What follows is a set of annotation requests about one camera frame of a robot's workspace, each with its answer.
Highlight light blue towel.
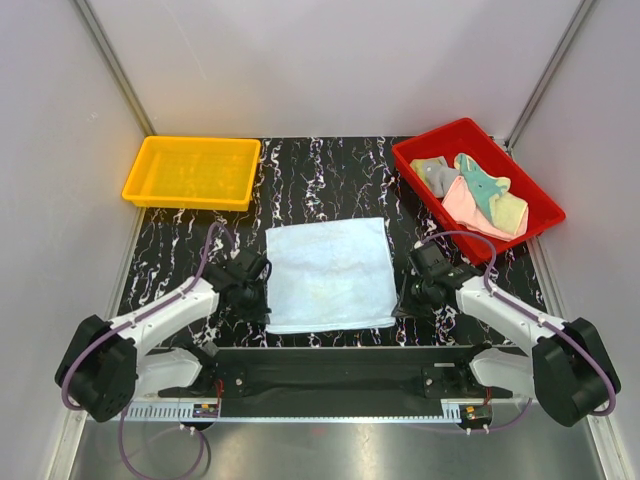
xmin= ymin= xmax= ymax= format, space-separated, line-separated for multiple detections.
xmin=266 ymin=217 xmax=397 ymax=335

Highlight pink towel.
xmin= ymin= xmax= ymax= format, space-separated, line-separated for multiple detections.
xmin=442 ymin=176 xmax=526 ymax=241

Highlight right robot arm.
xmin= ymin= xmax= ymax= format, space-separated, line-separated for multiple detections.
xmin=393 ymin=241 xmax=621 ymax=427

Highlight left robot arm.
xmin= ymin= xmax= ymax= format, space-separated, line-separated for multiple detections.
xmin=54 ymin=249 xmax=272 ymax=422

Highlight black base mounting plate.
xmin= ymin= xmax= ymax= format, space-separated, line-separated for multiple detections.
xmin=160 ymin=346 xmax=487 ymax=399

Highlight yellow-green towel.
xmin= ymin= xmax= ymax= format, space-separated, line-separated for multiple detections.
xmin=489 ymin=192 xmax=529 ymax=237

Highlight grey towel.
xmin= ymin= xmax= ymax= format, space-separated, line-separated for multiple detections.
xmin=422 ymin=159 xmax=460 ymax=199

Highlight teal patterned towel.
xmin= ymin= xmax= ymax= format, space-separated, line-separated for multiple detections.
xmin=454 ymin=153 xmax=511 ymax=217

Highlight red plastic bin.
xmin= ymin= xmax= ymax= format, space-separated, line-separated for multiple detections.
xmin=392 ymin=118 xmax=566 ymax=265

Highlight yellow plastic bin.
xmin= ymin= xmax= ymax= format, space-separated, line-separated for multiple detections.
xmin=122 ymin=136 xmax=261 ymax=212

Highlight right small electronics board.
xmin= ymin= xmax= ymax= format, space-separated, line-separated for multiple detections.
xmin=461 ymin=404 xmax=493 ymax=424

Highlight small electronics board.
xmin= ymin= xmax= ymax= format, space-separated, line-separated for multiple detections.
xmin=461 ymin=404 xmax=493 ymax=424
xmin=192 ymin=402 xmax=220 ymax=419

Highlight left small electronics board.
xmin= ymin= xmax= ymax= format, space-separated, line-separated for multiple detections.
xmin=192 ymin=402 xmax=220 ymax=419

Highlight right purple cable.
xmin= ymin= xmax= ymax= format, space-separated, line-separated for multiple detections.
xmin=413 ymin=230 xmax=617 ymax=434

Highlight aluminium frame rail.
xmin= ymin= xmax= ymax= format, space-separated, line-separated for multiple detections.
xmin=64 ymin=362 xmax=616 ymax=426

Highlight left corner aluminium post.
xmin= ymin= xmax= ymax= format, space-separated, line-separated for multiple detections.
xmin=70 ymin=0 xmax=156 ymax=136

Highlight corner aluminium post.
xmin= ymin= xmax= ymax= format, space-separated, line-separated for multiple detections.
xmin=70 ymin=0 xmax=156 ymax=136
xmin=504 ymin=0 xmax=599 ymax=156

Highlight right corner aluminium post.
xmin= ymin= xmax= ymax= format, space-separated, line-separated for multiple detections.
xmin=504 ymin=0 xmax=599 ymax=156

